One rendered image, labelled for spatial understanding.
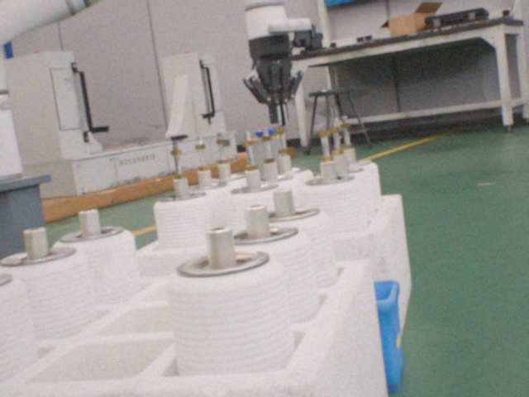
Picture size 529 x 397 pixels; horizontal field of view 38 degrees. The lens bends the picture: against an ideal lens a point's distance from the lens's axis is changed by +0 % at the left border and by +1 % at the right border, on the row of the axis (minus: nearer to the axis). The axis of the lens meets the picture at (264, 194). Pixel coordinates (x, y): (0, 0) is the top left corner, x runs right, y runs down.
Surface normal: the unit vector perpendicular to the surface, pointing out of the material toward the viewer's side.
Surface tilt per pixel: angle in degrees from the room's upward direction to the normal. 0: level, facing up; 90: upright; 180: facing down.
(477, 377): 0
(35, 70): 90
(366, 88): 90
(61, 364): 90
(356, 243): 90
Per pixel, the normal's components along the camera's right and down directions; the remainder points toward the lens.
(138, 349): -0.24, 0.14
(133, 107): -0.50, 0.16
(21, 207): 0.86, -0.06
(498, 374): -0.14, -0.98
